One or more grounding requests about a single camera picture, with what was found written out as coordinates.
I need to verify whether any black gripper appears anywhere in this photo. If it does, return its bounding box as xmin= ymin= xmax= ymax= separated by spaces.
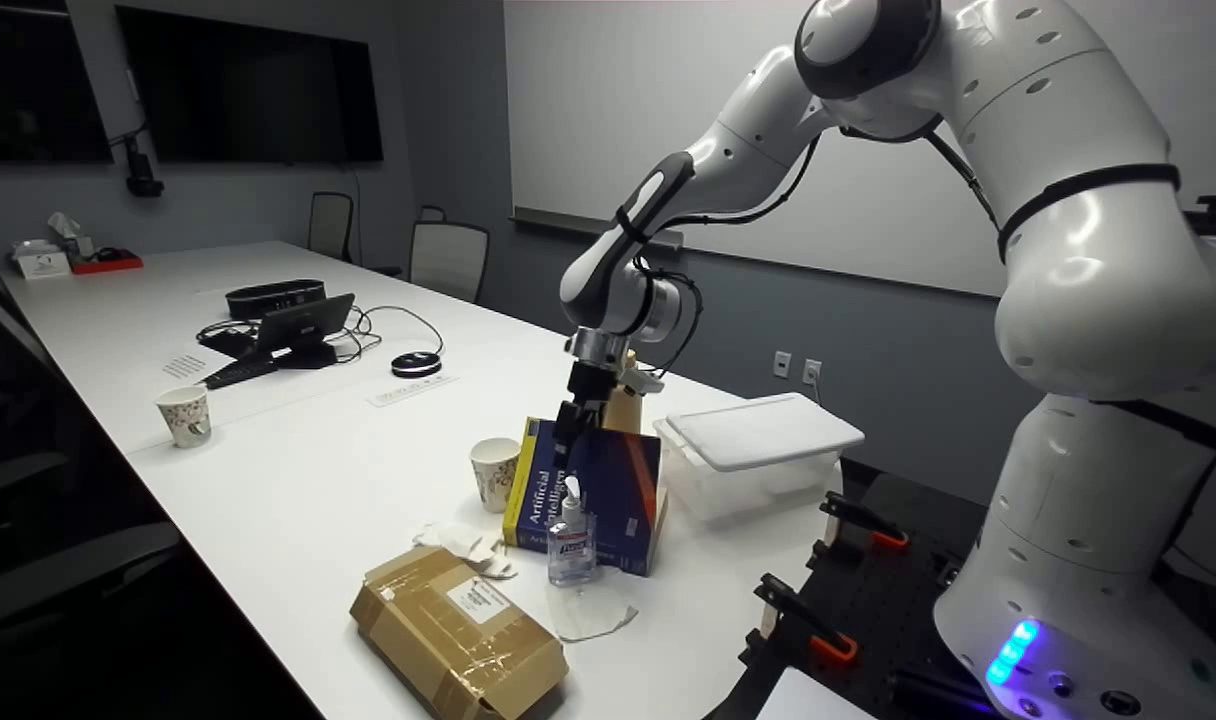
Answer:
xmin=559 ymin=329 xmax=631 ymax=430

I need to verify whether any taped brown cardboard box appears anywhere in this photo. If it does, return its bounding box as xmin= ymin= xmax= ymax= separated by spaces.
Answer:
xmin=349 ymin=539 xmax=574 ymax=720

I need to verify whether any red tray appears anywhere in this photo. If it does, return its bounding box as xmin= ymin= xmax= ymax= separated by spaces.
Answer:
xmin=70 ymin=245 xmax=148 ymax=279

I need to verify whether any patterned paper cup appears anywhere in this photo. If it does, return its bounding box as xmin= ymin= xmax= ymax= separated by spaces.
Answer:
xmin=470 ymin=430 xmax=525 ymax=517
xmin=151 ymin=381 xmax=215 ymax=451

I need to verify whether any black conference speaker bar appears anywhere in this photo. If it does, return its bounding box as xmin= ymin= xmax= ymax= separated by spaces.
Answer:
xmin=224 ymin=274 xmax=331 ymax=323

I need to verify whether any black round puck speaker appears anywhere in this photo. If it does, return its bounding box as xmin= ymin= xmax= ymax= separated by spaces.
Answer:
xmin=389 ymin=343 xmax=448 ymax=381

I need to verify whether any crumpled clear plastic wrap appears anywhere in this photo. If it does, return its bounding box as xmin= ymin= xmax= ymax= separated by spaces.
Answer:
xmin=415 ymin=521 xmax=519 ymax=585

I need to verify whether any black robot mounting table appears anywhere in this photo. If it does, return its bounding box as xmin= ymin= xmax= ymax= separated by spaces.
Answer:
xmin=704 ymin=454 xmax=1216 ymax=720

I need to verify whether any black clamp with orange handle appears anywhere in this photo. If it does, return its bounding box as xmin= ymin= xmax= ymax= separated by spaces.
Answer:
xmin=821 ymin=489 xmax=911 ymax=557
xmin=752 ymin=571 xmax=864 ymax=673

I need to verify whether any thin black table cable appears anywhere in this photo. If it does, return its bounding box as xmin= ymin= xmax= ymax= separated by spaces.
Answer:
xmin=344 ymin=299 xmax=448 ymax=362

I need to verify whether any flat clear plastic packaging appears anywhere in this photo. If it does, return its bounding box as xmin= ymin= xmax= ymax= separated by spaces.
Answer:
xmin=545 ymin=585 xmax=646 ymax=649

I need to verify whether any white tissue box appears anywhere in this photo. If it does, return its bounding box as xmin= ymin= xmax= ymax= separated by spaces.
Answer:
xmin=7 ymin=236 xmax=75 ymax=283

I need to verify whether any large wall television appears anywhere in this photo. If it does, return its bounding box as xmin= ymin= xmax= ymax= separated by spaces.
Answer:
xmin=115 ymin=5 xmax=389 ymax=166

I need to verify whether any black conference phone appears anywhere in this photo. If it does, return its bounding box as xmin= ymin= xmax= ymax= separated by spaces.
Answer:
xmin=200 ymin=289 xmax=359 ymax=392

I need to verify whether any clear lidded plastic container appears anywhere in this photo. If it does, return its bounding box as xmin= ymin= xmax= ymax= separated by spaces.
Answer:
xmin=656 ymin=387 xmax=868 ymax=526

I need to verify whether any wall whiteboard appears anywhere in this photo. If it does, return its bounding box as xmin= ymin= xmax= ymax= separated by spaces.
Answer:
xmin=499 ymin=0 xmax=1216 ymax=305

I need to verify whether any white wipes bottle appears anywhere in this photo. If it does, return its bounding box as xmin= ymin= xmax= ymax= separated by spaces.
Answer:
xmin=46 ymin=209 xmax=99 ymax=262

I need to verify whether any smaller wall television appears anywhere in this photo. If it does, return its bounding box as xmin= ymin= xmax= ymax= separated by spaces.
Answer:
xmin=0 ymin=0 xmax=115 ymax=166

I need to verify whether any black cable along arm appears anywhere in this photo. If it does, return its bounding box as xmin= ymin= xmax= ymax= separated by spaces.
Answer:
xmin=631 ymin=122 xmax=828 ymax=367

